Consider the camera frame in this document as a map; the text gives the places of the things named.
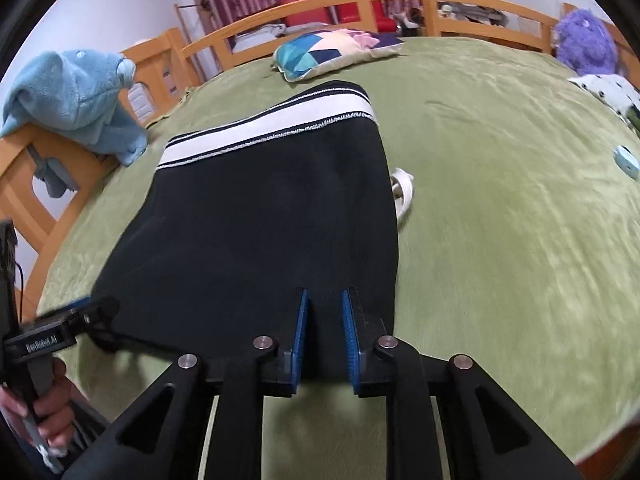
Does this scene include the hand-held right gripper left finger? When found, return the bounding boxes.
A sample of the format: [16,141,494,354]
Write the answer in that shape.
[65,287,308,480]

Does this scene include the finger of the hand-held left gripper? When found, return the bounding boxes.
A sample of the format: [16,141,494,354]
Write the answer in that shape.
[36,300,91,320]
[72,296,121,353]

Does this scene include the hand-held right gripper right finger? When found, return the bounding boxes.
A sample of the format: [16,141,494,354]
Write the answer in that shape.
[341,287,586,480]

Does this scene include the black pants with white stripe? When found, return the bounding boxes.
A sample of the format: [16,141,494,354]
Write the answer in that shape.
[92,82,401,381]

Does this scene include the person's left hand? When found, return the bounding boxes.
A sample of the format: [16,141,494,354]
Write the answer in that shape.
[0,357,76,453]

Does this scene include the grey hanging cloth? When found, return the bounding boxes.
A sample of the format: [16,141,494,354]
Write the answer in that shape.
[29,145,78,198]

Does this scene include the green bed blanket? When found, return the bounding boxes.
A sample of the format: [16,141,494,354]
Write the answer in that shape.
[37,35,640,480]

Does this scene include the blue elephant plush toy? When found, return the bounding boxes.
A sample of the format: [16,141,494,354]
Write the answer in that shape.
[0,50,149,167]

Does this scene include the geometric patchwork pillow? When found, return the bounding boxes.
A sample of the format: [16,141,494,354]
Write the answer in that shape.
[272,29,406,82]

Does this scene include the white folded bedding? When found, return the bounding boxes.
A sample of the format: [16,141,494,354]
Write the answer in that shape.
[232,24,286,53]

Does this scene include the red chair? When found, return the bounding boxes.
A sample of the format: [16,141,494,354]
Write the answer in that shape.
[280,0,328,28]
[334,0,393,33]

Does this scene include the small light blue gadget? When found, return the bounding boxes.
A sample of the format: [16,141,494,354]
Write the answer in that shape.
[614,145,640,180]

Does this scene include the white polka dot pillow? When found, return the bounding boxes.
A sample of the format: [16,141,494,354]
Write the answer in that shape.
[567,74,640,133]

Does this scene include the purple plush toy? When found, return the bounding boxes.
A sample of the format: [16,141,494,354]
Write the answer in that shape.
[555,7,619,77]

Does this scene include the wooden bed frame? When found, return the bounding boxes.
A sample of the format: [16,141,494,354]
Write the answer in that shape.
[0,0,640,321]

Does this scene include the white cord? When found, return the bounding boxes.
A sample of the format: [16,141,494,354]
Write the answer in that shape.
[390,169,416,223]

